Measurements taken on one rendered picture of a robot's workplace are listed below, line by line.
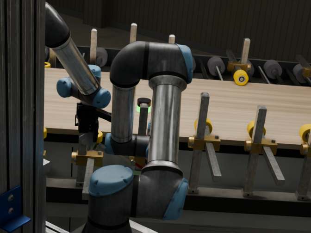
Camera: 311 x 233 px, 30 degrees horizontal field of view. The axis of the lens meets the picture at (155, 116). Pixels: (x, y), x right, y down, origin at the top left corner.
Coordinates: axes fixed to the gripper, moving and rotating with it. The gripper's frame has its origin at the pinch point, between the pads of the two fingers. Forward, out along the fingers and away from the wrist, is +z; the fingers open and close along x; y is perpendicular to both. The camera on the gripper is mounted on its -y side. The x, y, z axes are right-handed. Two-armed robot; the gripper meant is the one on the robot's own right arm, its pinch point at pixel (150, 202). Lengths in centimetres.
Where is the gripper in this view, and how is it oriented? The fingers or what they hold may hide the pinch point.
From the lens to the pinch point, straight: 229.2
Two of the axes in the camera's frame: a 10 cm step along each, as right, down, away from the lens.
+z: -0.9, 9.2, 3.9
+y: 0.3, 3.9, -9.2
